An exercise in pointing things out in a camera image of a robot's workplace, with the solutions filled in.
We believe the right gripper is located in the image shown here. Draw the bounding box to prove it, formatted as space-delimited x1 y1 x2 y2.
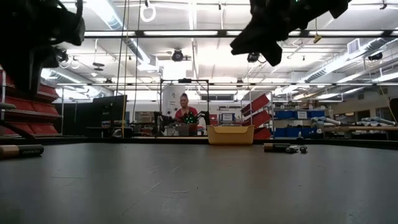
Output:
229 0 353 67

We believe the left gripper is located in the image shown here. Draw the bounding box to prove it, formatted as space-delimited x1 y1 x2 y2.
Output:
0 12 60 98

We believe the red shelf bin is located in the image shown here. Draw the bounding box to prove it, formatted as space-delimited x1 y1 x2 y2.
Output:
0 121 31 135
30 101 62 115
29 123 60 135
0 96 34 112
39 83 60 100

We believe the metal shelf rack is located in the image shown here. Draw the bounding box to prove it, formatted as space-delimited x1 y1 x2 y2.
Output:
0 70 65 138

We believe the black ceiling spotlight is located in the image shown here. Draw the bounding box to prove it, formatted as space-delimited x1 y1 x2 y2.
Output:
55 49 70 63

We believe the black diagonal strut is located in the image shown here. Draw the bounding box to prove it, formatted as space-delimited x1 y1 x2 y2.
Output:
0 119 35 141

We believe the yellow hanging hook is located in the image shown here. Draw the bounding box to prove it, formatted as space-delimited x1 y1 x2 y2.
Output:
312 18 323 44

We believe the red tilted bin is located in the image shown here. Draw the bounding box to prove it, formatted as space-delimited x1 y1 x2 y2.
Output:
241 93 271 114
244 110 272 128
253 126 272 141

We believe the copper-top black Duracell battery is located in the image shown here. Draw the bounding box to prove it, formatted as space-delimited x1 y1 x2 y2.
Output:
0 144 45 160
263 142 292 153

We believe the blue storage bin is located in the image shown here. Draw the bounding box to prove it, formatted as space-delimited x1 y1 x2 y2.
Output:
273 126 318 139
273 109 326 121

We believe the black monitor screen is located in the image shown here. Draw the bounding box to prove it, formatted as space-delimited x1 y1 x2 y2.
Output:
92 95 127 123

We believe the white air vent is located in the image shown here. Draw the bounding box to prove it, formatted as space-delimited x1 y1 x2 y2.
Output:
346 38 361 55

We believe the yellow plastic bin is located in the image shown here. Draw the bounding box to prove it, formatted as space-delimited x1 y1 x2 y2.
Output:
206 124 255 146

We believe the white material roll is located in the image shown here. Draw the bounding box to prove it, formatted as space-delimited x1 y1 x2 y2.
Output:
310 116 342 127
360 116 397 127

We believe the person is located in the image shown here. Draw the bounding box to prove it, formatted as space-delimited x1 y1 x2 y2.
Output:
174 92 200 136

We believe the white cylindrical tank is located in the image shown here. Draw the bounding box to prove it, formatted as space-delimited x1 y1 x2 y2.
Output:
162 85 187 124

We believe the light wooden table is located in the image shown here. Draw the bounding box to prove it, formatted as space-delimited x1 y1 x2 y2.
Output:
321 125 398 132

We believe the silver ventilation duct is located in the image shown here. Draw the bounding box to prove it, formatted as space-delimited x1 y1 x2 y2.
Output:
303 39 398 84

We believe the thin black frame stand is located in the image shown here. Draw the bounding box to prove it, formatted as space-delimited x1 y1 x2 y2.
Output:
159 77 210 137

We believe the black ceiling dome camera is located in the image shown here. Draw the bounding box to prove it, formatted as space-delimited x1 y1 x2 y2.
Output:
171 49 185 62

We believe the white hanging ring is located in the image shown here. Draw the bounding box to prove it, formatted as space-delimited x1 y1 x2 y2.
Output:
139 2 157 24

